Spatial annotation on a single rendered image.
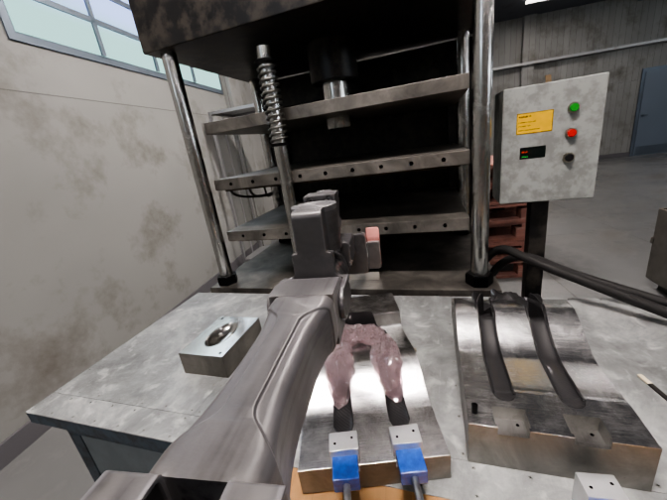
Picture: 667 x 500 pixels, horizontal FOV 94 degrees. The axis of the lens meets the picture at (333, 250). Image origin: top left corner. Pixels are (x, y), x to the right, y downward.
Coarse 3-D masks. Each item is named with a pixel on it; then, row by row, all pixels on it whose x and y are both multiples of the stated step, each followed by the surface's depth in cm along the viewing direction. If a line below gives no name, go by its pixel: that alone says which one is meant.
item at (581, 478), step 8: (576, 472) 47; (584, 472) 47; (576, 480) 47; (584, 480) 46; (592, 480) 46; (600, 480) 46; (608, 480) 45; (616, 480) 45; (576, 488) 47; (584, 488) 45; (592, 488) 45; (600, 488) 45; (608, 488) 44; (616, 488) 44; (576, 496) 47; (584, 496) 45; (592, 496) 44; (600, 496) 44; (608, 496) 44; (616, 496) 43; (624, 496) 43
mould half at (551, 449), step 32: (512, 320) 74; (576, 320) 70; (480, 352) 70; (512, 352) 69; (576, 352) 66; (480, 384) 61; (512, 384) 60; (544, 384) 59; (576, 384) 58; (608, 384) 57; (480, 416) 54; (544, 416) 52; (608, 416) 51; (480, 448) 54; (512, 448) 52; (544, 448) 51; (576, 448) 49; (640, 448) 46; (640, 480) 48
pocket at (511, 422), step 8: (496, 408) 56; (504, 408) 55; (512, 408) 55; (496, 416) 56; (504, 416) 56; (512, 416) 55; (520, 416) 55; (496, 424) 55; (504, 424) 55; (512, 424) 55; (520, 424) 55; (528, 424) 52; (504, 432) 52; (512, 432) 53; (520, 432) 53; (528, 432) 52
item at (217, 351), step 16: (224, 320) 103; (240, 320) 102; (256, 320) 101; (208, 336) 96; (224, 336) 98; (240, 336) 92; (256, 336) 100; (192, 352) 88; (208, 352) 87; (224, 352) 86; (240, 352) 92; (192, 368) 89; (208, 368) 87; (224, 368) 85
